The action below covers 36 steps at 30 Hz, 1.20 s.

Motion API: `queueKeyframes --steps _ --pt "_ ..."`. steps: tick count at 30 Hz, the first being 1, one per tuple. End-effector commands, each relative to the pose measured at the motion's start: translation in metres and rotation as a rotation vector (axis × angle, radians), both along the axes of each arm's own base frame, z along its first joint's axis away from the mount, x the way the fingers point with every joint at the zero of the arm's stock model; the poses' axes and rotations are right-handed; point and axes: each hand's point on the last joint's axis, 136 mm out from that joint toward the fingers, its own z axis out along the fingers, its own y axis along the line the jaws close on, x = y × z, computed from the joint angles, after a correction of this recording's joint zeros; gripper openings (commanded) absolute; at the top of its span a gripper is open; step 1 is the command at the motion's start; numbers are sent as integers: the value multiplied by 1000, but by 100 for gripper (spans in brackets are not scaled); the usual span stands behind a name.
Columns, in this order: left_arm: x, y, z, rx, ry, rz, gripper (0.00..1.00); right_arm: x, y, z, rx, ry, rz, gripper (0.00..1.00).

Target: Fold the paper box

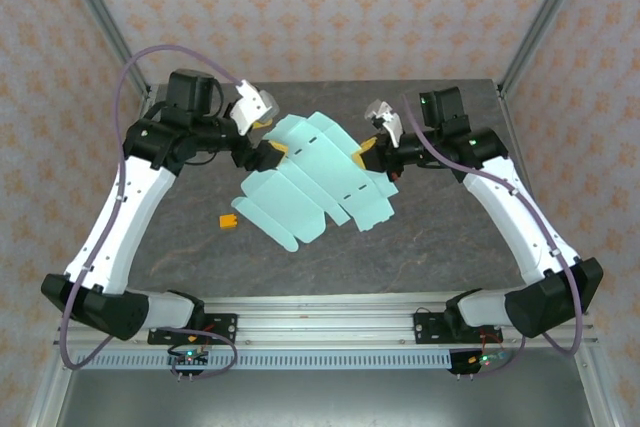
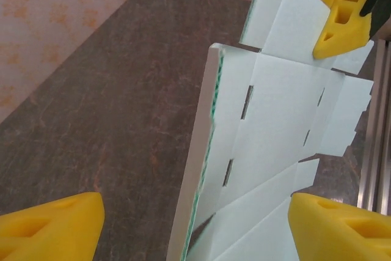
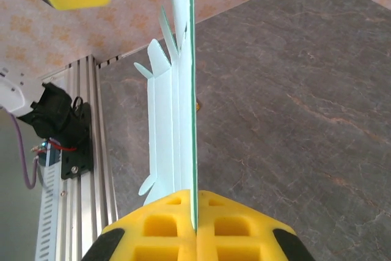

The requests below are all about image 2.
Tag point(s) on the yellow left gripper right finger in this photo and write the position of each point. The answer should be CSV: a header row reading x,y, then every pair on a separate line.
x,y
342,233

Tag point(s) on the light teal cloth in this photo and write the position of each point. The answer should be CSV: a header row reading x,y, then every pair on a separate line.
x,y
275,105

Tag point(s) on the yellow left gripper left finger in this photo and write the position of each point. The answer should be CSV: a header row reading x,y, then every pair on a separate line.
x,y
55,227

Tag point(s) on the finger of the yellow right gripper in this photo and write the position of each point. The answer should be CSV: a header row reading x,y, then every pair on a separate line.
x,y
351,31

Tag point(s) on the wide aluminium mounting rail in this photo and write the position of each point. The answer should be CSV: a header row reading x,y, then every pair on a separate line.
x,y
378,120

